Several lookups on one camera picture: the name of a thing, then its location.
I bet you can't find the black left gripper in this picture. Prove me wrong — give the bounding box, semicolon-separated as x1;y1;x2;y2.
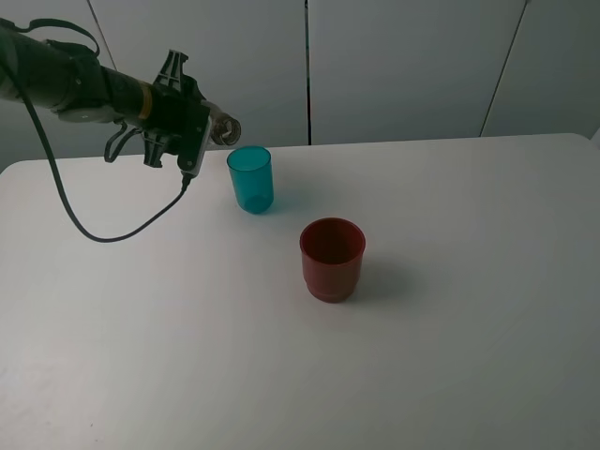
140;50;205;173

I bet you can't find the clear brownish plastic bottle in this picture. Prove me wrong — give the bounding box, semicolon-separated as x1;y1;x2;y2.
210;108;242;146

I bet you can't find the teal translucent plastic cup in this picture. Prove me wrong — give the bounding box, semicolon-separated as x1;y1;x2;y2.
227;146;274;214

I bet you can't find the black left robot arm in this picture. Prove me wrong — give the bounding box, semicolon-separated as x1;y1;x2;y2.
1;19;212;177

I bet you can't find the red plastic cup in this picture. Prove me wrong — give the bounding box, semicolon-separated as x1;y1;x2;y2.
299;217;367;304

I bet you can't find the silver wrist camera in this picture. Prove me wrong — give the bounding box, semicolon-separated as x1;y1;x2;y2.
187;105;212;178

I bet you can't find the thin black strap cable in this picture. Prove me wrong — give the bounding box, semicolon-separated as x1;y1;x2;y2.
8;18;144;163

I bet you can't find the thick black camera cable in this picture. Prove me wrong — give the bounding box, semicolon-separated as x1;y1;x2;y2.
0;60;193;244

